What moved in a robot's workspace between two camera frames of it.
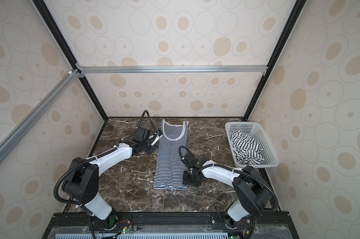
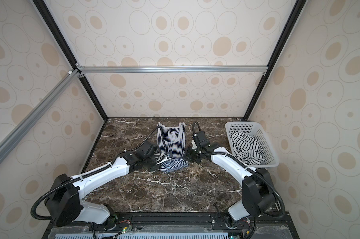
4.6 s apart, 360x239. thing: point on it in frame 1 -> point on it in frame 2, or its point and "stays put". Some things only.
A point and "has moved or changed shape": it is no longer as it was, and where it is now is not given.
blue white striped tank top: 169,173 has moved or changed shape
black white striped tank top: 247,150 stays put
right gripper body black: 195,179 -> 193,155
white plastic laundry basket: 248,145 stays put
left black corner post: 63,46 stays put
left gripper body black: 149,149 -> 150,162
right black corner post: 267,75 stays put
